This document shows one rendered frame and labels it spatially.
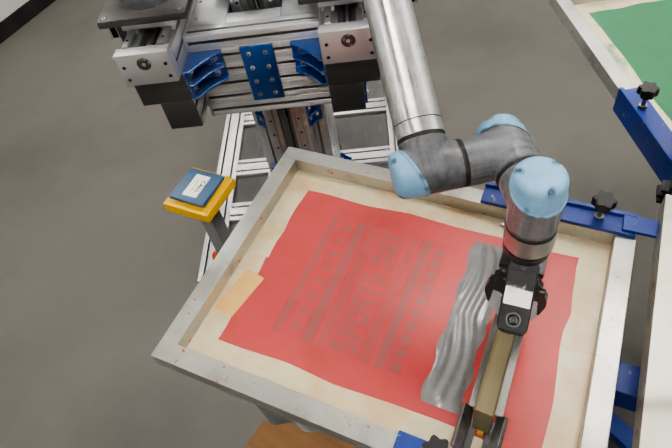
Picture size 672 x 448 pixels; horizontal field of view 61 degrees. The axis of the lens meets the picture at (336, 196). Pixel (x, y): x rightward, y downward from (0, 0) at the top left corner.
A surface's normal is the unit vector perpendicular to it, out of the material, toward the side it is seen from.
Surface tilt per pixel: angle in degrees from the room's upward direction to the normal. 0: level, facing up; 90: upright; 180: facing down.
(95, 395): 0
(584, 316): 0
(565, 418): 0
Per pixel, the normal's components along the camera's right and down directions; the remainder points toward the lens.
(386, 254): -0.13, -0.65
